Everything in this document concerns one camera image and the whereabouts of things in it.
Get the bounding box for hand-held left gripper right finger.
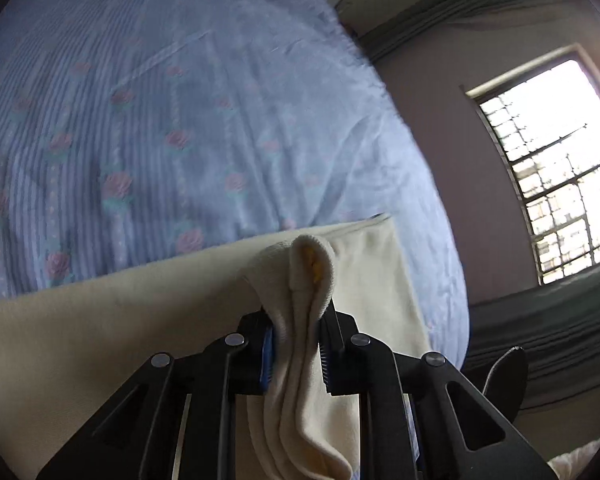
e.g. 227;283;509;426
319;299;556;480

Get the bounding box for blue floral duvet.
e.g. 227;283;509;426
0;0;472;367

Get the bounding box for cream pants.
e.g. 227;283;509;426
0;214;434;480

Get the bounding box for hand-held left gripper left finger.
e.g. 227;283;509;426
35;310;277;480

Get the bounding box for barred window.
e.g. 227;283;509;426
461;45;600;287

